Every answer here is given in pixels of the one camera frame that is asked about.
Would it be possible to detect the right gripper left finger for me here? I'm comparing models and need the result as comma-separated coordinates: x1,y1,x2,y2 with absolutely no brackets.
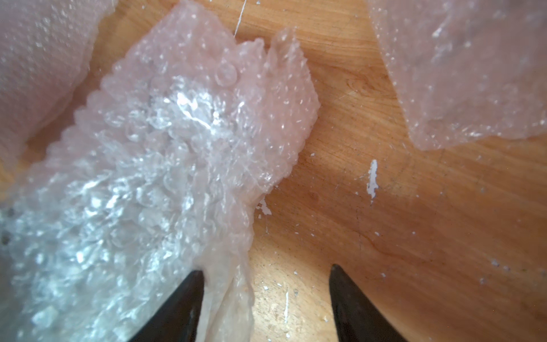
130,270,205,342

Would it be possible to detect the bubble roll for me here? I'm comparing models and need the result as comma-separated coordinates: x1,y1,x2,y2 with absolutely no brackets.
1,1,320,341
1,0,118,165

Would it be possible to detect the bubble bundle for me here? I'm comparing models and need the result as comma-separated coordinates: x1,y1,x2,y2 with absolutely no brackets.
368,1,546,150

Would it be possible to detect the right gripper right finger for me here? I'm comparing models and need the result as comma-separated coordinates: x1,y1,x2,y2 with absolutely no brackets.
329,264,406,342

